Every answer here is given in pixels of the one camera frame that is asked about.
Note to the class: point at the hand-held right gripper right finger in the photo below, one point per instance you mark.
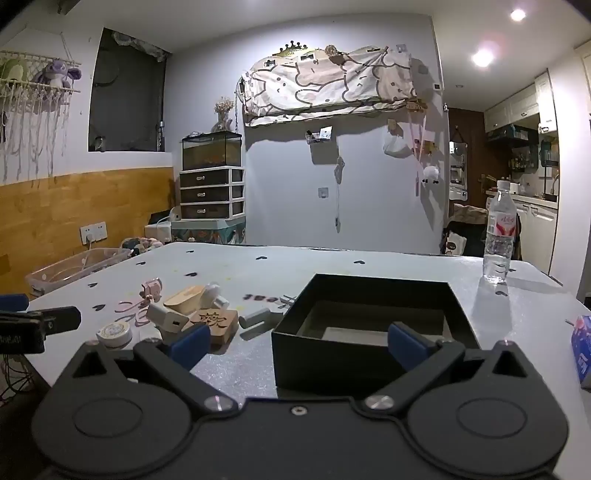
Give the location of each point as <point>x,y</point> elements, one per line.
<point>406,345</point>

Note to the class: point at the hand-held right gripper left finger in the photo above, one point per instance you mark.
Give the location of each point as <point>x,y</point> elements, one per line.
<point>191,345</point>

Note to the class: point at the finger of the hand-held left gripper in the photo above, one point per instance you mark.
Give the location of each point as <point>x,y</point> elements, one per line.
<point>55,318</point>
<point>13,302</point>

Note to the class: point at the carved wooden square block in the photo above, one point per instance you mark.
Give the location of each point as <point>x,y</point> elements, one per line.
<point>213,323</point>

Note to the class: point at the white rectangular block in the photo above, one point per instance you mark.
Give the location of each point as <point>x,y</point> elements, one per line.
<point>166,318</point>

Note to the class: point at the round white tape measure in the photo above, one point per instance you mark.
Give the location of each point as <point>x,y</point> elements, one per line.
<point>113,333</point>

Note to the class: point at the black cardboard box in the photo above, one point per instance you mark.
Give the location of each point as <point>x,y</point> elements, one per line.
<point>364,300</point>

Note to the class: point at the small cylinder with white cap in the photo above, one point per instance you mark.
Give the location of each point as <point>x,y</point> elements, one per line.
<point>255,318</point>

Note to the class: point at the wooden white bottle object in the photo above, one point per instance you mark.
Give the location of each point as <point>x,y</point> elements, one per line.
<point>182,299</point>

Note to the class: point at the clear plastic storage bin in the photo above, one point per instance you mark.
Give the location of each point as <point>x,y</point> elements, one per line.
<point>69,270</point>

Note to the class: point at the pink ribbon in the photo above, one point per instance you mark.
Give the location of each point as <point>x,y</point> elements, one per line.
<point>131,311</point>

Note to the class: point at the small pink toy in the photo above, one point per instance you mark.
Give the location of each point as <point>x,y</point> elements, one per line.
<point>151,288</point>

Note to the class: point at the pile of soft toys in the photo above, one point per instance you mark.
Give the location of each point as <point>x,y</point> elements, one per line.
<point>141,245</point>

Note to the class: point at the white tote bag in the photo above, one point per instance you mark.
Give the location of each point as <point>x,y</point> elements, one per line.
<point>455,243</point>

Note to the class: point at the patterned cabinet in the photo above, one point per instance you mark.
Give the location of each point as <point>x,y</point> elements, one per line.
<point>207,230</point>

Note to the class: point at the white appliance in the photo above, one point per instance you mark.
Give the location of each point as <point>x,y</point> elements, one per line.
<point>158,226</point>

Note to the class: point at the chair with draped clothes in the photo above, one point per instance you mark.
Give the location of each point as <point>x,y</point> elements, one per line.
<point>466,226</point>

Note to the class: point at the clear plastic water bottle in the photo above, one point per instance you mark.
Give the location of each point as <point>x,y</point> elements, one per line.
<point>499,240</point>

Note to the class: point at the white drawer unit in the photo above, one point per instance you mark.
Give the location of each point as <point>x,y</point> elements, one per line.
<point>211,193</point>

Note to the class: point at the pink hanging tag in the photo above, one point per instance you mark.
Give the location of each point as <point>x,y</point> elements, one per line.
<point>418,184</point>

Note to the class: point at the white lower kitchen cabinets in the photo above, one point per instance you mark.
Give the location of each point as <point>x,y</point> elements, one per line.
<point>531,230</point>

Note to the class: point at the white kitchen cabinets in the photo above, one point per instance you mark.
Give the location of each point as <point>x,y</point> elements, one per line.
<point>517,108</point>
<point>531,230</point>

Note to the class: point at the white hanging plush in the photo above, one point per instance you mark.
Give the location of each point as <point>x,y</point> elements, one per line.
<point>431,174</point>

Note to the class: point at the blue tissue pack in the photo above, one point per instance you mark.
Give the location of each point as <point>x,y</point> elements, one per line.
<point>582,355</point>

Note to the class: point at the glass fish tank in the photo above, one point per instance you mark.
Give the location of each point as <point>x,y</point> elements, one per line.
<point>211,150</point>

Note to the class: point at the white plastic bag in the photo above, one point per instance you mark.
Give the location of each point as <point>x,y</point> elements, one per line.
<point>396,145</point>

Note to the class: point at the macrame hanging shelf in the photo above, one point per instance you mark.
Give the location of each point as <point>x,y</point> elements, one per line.
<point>32,99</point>

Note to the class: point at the green plush toy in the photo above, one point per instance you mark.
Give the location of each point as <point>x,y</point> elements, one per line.
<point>11,70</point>

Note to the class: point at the dark window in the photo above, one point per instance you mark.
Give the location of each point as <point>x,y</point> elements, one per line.
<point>127,97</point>

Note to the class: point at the purple plush toy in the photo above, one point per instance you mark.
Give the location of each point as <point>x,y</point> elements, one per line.
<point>57,74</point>

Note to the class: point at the dried flower bouquet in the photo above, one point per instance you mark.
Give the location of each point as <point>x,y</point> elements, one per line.
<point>223,113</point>

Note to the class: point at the white upper kitchen cabinets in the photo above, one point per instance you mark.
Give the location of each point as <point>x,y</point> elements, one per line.
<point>517,108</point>

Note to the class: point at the printed blanket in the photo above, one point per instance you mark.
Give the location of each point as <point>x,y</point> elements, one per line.
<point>323,87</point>

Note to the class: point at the ceiling spotlight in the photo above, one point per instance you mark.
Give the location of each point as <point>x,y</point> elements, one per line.
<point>483,57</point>
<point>518,14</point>

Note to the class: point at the gold crown decoration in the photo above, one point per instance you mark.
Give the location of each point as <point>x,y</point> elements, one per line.
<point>290,50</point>

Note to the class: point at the wall socket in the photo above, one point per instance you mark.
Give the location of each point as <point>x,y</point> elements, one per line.
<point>93,233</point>

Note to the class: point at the square wall hook plate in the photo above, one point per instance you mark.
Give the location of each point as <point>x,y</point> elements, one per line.
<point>323,192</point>

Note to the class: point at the hanging wall mirror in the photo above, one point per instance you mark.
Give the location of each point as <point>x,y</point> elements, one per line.
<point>458,170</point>

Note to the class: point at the clear wall shelf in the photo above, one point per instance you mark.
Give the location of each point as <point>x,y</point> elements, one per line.
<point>319,135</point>

